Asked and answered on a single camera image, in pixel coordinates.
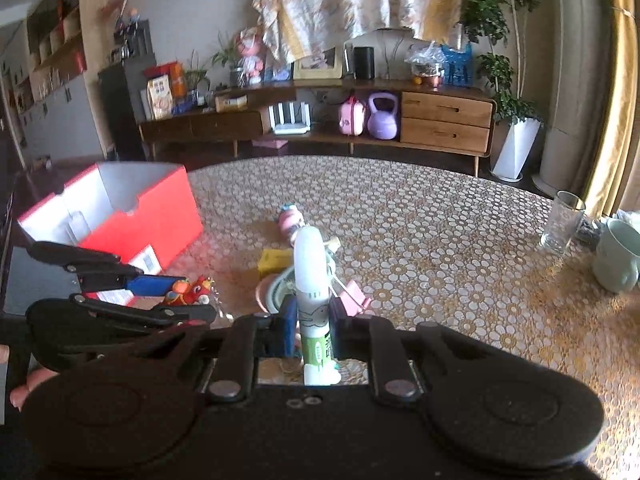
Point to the plastic bag with fruit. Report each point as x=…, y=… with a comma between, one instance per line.
x=427, y=64

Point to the cereal box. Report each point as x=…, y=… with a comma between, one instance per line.
x=160, y=97

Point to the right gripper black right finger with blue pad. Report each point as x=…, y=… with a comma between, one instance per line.
x=388, y=353

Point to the clear drinking glass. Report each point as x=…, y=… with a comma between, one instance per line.
x=563, y=222

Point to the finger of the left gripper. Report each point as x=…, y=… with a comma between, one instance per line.
x=70, y=331
x=96, y=271

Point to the white planter pot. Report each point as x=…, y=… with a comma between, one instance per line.
x=517, y=144

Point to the orange red toy figure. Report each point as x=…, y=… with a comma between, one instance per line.
x=187, y=293

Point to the black speaker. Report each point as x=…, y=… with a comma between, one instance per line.
x=364, y=63

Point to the pink small toy bottle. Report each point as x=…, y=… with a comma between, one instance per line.
x=290, y=221

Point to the white wifi router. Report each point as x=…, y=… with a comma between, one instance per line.
x=289, y=118

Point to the pink binder clip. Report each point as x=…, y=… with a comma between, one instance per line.
x=350, y=296

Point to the white green marker pen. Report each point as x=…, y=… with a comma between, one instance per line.
x=313, y=295

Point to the pink plush doll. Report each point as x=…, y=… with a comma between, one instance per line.
x=248, y=43

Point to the red cardboard box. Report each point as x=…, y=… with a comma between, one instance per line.
x=144, y=213

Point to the pink flat box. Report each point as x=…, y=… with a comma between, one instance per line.
x=269, y=148

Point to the person's left hand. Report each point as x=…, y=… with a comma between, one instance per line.
x=34, y=379

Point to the yellow small box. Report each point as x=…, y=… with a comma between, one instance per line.
x=274, y=261

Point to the cream picture frame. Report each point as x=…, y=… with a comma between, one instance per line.
x=325, y=65

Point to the wooden wall shelf unit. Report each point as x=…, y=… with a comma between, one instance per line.
x=50, y=60

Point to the green potted tree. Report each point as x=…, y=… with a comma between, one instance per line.
x=501, y=26

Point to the long wooden tv sideboard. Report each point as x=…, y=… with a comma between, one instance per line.
x=449, y=120

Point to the floral curtain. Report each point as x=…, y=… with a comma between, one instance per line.
x=296, y=29

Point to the pale green mug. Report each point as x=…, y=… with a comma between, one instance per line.
x=616, y=262

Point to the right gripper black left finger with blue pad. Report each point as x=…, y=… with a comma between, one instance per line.
x=237, y=351

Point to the purple kettlebell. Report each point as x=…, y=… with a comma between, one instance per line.
x=382, y=124

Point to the black tall cabinet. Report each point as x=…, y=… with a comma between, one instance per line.
x=121, y=83

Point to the orange juice bottle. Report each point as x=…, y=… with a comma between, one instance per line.
x=177, y=81

